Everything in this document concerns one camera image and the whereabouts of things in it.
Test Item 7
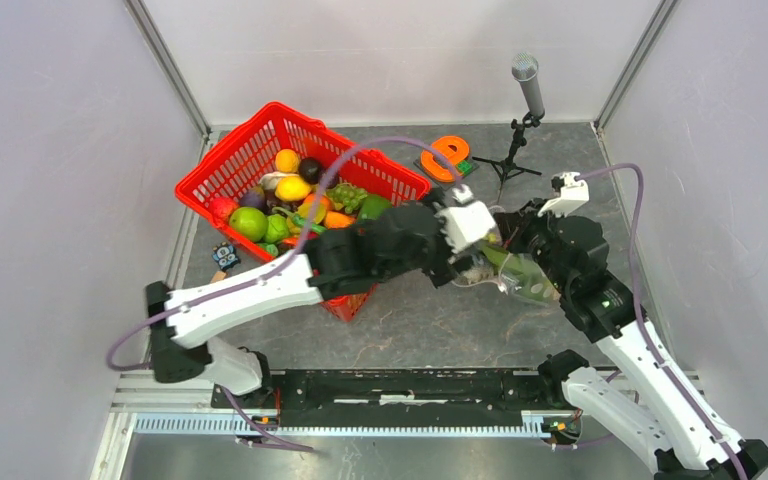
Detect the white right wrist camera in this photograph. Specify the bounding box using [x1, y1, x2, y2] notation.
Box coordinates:
[538, 171, 590, 217]

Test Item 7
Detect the green toy leafy vegetable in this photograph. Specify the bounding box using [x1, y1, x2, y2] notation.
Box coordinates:
[481, 244, 560, 305]

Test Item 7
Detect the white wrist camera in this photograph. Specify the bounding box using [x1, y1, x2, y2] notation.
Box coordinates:
[435, 184, 502, 256]
[538, 171, 590, 217]

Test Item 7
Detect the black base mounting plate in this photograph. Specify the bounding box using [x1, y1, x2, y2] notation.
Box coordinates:
[235, 368, 580, 428]

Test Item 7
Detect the clear dotted zip bag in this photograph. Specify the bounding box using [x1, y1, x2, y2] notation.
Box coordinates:
[452, 242, 560, 305]

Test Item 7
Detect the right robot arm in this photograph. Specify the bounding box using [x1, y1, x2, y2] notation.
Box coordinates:
[494, 202, 768, 479]

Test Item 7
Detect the red plastic shopping basket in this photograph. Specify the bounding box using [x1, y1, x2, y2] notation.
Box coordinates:
[174, 101, 433, 324]

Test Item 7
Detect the green toy bell pepper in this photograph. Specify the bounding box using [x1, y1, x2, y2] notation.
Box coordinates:
[357, 194, 392, 220]

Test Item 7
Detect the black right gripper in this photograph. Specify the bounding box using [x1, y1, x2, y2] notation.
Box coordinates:
[493, 197, 573, 294]

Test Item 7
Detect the orange yellow round fruit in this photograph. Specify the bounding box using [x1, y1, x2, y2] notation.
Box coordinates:
[274, 149, 301, 174]

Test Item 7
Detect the grey microphone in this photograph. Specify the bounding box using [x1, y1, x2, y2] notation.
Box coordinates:
[511, 52, 545, 120]

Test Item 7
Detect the orange letter e block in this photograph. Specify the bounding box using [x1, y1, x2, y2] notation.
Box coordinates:
[417, 135, 475, 187]

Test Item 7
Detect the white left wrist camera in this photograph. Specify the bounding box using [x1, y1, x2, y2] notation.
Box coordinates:
[435, 184, 502, 256]

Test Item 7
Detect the small cartoon owl paddle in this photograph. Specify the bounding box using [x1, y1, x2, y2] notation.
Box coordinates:
[210, 242, 241, 284]

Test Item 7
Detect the black microphone tripod stand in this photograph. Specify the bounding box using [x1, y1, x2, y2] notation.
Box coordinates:
[472, 112, 543, 200]

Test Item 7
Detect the green toy grape bunch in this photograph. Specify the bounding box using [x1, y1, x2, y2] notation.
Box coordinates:
[326, 182, 368, 215]

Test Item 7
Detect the yellow toy lemon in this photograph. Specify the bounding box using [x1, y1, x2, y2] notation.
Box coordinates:
[275, 175, 313, 202]

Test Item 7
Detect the light green toy cabbage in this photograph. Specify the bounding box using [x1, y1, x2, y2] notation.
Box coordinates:
[262, 214, 291, 244]

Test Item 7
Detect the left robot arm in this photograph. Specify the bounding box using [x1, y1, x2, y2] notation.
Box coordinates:
[146, 201, 495, 408]

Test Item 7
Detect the green toy apple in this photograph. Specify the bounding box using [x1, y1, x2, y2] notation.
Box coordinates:
[228, 207, 268, 243]

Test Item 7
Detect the red strawberry toy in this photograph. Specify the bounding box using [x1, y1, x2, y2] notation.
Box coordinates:
[207, 197, 239, 225]

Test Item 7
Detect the grey toy fish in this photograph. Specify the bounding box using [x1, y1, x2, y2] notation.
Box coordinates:
[452, 263, 500, 288]

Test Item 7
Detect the dark avocado toy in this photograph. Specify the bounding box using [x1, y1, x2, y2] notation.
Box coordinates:
[297, 157, 325, 185]

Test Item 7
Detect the purple toy fig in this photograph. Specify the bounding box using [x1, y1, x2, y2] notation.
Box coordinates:
[238, 185, 267, 213]

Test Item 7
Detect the white toy garlic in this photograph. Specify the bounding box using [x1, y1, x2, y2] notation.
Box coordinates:
[258, 171, 295, 191]

